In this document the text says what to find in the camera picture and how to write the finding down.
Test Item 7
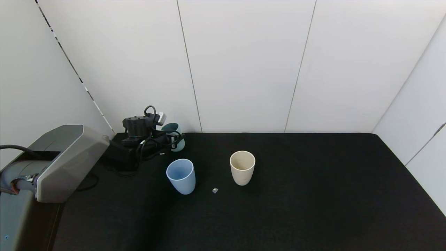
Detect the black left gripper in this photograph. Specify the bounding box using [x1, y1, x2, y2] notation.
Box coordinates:
[152, 130, 185, 149]

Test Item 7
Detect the teal plastic cup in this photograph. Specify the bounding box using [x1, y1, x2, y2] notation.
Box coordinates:
[161, 123, 185, 152]

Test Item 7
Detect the light blue plastic cup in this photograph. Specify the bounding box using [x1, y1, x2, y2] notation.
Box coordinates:
[166, 159, 196, 195]

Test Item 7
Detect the beige plastic cup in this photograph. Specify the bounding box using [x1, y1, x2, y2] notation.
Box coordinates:
[230, 151, 256, 186]

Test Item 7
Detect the grey wall panel latch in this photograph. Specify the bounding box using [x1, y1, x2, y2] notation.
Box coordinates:
[431, 122, 446, 137]

